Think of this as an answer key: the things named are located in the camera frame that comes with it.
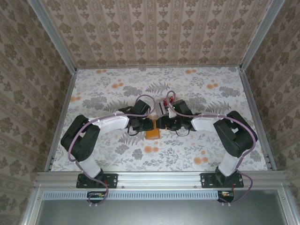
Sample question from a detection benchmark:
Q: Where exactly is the orange card holder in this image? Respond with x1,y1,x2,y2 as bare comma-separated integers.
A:
144,119,163,141

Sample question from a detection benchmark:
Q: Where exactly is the aluminium corner post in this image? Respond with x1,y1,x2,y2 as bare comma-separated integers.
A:
28,0,78,73
239,0,286,71

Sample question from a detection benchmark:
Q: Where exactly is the aluminium front frame beam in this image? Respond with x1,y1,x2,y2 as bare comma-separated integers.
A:
35,171,289,188

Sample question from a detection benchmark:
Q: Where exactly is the left aluminium side rail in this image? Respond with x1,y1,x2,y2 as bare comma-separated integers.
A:
44,70,78,172

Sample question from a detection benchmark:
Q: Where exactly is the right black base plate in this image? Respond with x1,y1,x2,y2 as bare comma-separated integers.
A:
201,172,244,189

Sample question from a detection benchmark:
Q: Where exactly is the right aluminium side rail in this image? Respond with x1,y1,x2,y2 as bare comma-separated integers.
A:
239,67,277,171

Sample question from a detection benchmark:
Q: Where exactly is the aluminium side rail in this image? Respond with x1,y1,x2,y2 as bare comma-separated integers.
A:
44,70,78,172
239,67,277,171

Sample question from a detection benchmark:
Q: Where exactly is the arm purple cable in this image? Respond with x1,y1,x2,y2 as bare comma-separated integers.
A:
165,90,258,207
67,94,158,208

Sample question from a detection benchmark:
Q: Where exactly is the small wiring connector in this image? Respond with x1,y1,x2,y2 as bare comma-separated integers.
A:
87,191,106,204
217,190,235,203

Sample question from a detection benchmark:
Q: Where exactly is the aluminium back rail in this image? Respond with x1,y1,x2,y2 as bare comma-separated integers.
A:
76,66,242,70

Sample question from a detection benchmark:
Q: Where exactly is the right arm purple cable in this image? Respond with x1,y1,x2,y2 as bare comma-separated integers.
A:
165,90,258,207

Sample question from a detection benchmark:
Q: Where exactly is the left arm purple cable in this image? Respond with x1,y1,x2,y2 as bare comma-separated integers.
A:
67,94,158,208

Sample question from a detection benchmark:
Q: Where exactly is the grey metal cabinet top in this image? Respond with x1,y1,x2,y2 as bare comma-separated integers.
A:
21,185,300,225

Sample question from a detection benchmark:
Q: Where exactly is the grey slotted cable duct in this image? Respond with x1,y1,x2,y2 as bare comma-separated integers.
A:
43,190,218,200

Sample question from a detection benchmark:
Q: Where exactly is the left aluminium corner post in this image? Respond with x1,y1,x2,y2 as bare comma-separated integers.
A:
28,0,78,73

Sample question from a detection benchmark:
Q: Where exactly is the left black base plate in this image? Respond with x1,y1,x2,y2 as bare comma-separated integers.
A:
76,172,118,189

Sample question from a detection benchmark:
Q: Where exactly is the clear acrylic card box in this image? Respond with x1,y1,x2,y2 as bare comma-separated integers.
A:
157,97,177,117

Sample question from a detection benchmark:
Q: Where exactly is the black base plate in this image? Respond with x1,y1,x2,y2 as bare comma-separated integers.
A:
76,172,118,189
201,172,244,189

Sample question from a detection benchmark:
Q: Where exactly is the right aluminium corner post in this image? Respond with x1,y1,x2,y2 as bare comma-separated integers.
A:
239,0,286,71

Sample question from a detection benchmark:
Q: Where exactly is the right small wiring connector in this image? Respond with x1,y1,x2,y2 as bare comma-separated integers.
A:
217,190,235,203

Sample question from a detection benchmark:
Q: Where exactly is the left small wiring connector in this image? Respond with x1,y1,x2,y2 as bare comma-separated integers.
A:
87,191,106,204

